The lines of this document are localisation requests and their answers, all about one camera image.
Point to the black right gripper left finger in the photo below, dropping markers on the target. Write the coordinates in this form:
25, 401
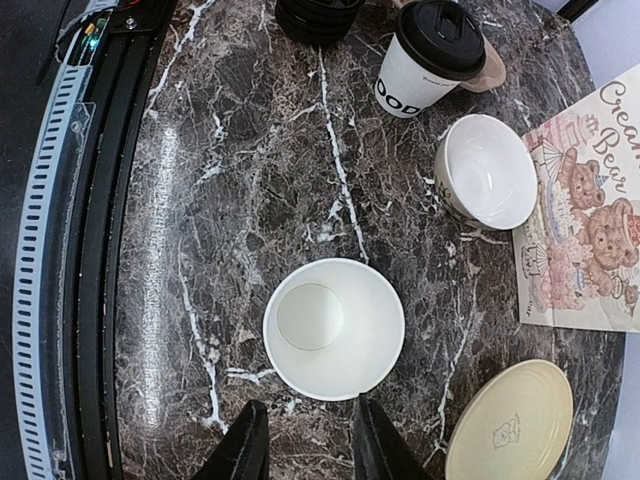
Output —
243, 452

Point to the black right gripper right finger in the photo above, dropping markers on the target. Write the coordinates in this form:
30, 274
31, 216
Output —
380, 452

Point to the white paper cup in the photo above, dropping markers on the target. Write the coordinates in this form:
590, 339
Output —
404, 88
333, 329

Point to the black coffee cup lid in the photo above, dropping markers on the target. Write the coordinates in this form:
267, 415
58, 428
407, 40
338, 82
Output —
443, 38

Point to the beige round plate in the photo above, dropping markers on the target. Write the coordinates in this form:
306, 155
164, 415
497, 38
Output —
516, 427

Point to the cream bear paper bag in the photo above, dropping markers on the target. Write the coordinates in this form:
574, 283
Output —
577, 256

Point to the white ceramic bowl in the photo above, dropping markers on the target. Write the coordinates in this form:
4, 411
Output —
484, 174

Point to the brown cardboard cup carrier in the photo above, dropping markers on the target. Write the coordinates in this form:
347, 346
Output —
492, 75

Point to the stack of black lids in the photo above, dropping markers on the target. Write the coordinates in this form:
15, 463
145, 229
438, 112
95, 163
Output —
316, 22

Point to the grey slotted cable duct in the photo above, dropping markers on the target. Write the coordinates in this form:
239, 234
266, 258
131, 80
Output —
43, 339

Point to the black table front rail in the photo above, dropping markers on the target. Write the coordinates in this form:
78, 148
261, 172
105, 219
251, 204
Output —
118, 86

